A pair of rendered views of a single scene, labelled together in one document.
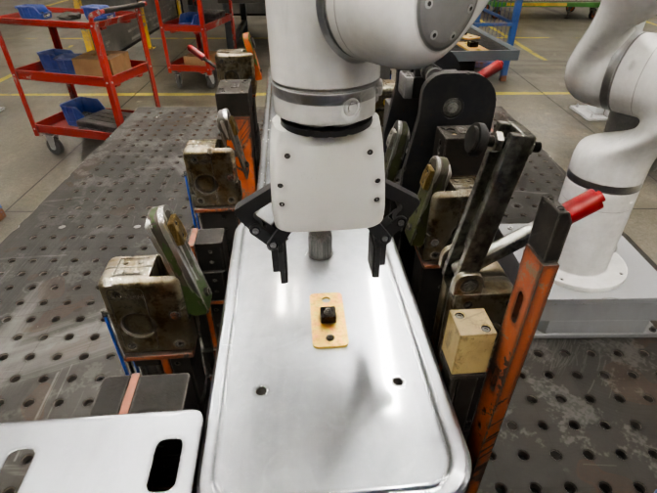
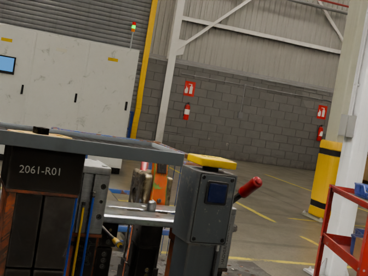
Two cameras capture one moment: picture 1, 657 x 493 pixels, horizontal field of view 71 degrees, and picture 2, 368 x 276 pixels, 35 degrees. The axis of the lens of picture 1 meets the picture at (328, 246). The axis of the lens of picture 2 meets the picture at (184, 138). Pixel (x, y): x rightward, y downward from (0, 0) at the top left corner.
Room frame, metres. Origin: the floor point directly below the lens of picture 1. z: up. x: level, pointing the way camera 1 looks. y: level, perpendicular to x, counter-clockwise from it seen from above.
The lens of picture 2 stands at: (1.02, -1.11, 1.23)
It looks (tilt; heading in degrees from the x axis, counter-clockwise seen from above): 3 degrees down; 72
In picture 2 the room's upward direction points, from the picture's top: 9 degrees clockwise
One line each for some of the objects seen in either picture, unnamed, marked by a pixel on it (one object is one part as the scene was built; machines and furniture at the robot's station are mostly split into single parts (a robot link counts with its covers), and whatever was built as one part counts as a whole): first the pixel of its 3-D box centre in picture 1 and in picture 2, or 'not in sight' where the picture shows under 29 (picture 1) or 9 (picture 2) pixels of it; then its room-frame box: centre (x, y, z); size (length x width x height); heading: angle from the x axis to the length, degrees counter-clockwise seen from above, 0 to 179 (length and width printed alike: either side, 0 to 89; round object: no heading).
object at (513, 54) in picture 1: (454, 36); (46, 138); (1.09, -0.28, 1.16); 0.37 x 0.14 x 0.02; 5
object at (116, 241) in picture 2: not in sight; (109, 235); (1.23, -0.16, 1.00); 0.12 x 0.01 x 0.01; 95
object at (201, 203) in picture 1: (222, 227); not in sight; (0.76, 0.21, 0.87); 0.12 x 0.09 x 0.35; 95
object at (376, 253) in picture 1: (386, 242); not in sight; (0.37, -0.06, 1.10); 0.03 x 0.03 x 0.07; 5
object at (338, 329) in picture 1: (328, 315); not in sight; (0.37, 0.00, 1.01); 0.08 x 0.04 x 0.01; 4
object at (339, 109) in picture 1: (328, 96); not in sight; (0.37, 0.00, 1.25); 0.09 x 0.08 x 0.03; 95
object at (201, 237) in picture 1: (213, 312); not in sight; (0.55, 0.19, 0.84); 0.11 x 0.08 x 0.29; 95
